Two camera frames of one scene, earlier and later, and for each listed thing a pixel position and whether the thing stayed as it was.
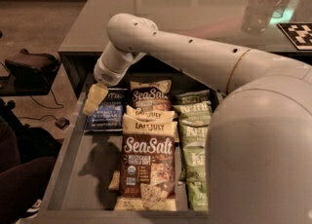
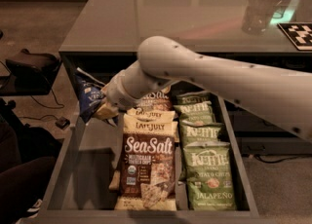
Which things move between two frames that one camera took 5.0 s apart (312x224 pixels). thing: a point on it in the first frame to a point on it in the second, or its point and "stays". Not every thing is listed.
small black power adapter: [61, 123] stays
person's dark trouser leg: [26, 163] stays
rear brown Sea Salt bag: [152, 95] stays
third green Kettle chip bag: [197, 114] stays
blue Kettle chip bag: [109, 115] to [89, 92]
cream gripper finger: [89, 108] to [104, 89]
